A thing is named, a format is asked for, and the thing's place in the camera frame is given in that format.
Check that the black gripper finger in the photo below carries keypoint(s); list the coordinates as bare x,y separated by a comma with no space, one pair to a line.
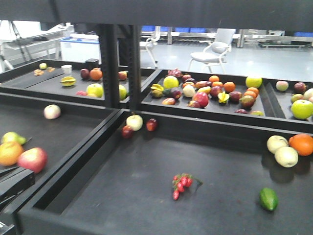
14,181

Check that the red cherry tomato bunch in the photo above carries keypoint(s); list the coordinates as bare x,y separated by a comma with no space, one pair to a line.
182,181

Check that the green avocado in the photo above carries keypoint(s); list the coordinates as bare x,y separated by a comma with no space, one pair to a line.
268,199

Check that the black fruit display stand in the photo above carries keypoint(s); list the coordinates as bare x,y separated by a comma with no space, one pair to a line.
111,162

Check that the orange fruit front tray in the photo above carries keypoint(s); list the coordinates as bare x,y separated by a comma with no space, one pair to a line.
302,143

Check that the red apple left tray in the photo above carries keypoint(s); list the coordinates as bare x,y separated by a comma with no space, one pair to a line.
34,159

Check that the white visitor chair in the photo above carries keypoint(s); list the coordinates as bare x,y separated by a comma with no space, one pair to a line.
214,54

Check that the pale apple front left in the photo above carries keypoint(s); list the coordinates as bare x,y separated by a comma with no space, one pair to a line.
275,142

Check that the pale apple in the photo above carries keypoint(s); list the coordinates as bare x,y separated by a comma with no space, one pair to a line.
275,142
286,157

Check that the pale apple front lower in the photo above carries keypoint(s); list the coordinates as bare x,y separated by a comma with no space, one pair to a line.
286,157

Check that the large green apple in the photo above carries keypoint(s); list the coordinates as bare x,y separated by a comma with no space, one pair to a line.
302,109

